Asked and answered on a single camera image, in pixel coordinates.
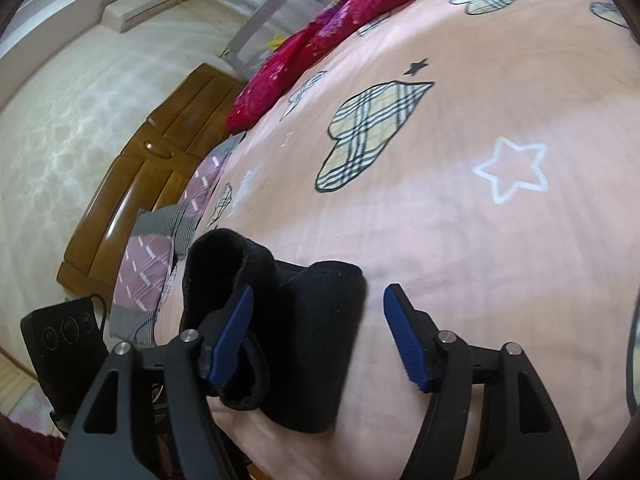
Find white air conditioner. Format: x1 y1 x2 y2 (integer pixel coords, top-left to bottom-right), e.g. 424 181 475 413
102 0 181 33

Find wooden headboard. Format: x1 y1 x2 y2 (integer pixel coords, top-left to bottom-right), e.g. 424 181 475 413
56 62 248 306

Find grey bed guard rail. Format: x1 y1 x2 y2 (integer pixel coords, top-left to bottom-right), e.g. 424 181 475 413
222 0 366 81

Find pink printed bed sheet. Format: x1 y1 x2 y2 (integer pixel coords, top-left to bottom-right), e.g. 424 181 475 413
152 0 640 480

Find black pants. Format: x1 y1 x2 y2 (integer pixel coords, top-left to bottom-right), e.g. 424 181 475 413
179 229 368 433

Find red floral quilt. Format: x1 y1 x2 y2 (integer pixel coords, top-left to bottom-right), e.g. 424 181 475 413
226 0 516 131

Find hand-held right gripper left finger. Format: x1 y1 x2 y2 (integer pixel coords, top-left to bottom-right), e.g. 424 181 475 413
55 285 256 480

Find black electric heater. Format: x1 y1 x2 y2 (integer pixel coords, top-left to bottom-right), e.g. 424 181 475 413
20 296 111 421

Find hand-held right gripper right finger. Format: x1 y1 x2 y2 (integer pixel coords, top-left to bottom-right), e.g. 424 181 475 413
384 284 581 480

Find grey purple pillow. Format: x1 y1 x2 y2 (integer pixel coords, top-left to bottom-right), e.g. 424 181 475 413
109 132 246 346

